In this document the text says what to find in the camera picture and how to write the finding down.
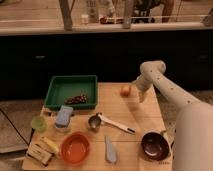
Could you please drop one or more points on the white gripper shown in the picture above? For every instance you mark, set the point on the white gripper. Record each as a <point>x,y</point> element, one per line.
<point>142,84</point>

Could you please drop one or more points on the white cup on counter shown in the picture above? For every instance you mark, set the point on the white cup on counter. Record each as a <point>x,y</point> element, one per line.
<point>85,19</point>

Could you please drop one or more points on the red object on counter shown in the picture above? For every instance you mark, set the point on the red object on counter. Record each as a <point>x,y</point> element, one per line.
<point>104,21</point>

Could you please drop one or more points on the orange plastic bowl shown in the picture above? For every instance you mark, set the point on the orange plastic bowl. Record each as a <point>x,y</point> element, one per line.
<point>74,149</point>

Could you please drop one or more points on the yellow corn toy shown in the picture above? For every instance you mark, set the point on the yellow corn toy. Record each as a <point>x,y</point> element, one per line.
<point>52,145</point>

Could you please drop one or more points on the dark brown bowl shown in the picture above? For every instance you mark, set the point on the dark brown bowl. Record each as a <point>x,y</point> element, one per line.
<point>154,146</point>

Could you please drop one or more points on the dark grape bunch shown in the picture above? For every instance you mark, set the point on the dark grape bunch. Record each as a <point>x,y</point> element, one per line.
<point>76,99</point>

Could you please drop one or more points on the wooden block toy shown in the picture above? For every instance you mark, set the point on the wooden block toy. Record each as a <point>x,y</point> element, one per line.
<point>39,154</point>

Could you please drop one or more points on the blue sponge block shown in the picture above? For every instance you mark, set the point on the blue sponge block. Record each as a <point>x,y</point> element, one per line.
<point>63,116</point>

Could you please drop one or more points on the green plastic cup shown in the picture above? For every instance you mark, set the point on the green plastic cup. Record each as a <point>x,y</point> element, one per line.
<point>38,123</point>

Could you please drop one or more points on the small orange apple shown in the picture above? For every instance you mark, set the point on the small orange apple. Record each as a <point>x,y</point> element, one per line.
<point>125,90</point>

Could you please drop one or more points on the green plastic tray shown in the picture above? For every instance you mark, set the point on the green plastic tray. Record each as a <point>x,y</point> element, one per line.
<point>62,88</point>

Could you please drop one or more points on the metal measuring cup white handle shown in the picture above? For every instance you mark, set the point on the metal measuring cup white handle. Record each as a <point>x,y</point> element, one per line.
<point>96,120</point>

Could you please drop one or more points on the light blue spatula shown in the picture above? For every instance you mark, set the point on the light blue spatula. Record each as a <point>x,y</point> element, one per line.
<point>110,152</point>

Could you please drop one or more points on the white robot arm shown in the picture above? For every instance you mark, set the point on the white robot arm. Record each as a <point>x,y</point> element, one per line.
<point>193,140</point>

